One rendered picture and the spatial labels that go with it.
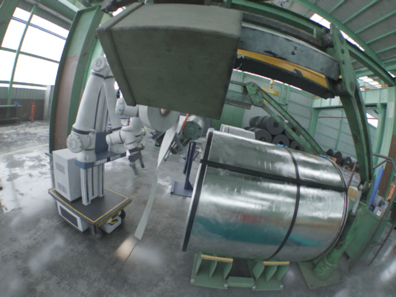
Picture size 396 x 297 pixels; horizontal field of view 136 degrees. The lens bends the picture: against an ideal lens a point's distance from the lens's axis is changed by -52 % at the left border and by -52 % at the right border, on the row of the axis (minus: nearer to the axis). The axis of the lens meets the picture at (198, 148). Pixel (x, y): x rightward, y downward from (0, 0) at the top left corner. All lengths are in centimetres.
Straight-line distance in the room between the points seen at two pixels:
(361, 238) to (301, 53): 266
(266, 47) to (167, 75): 44
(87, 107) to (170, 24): 114
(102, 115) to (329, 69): 190
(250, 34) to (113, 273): 189
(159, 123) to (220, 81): 33
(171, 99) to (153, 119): 22
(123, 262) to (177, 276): 54
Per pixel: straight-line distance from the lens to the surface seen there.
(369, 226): 287
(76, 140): 133
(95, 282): 170
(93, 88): 130
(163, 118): 55
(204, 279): 178
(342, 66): 82
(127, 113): 88
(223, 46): 21
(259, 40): 62
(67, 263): 187
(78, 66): 409
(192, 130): 109
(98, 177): 208
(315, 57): 73
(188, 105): 30
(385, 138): 541
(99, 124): 189
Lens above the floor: 144
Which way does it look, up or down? 11 degrees down
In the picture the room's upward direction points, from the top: 12 degrees clockwise
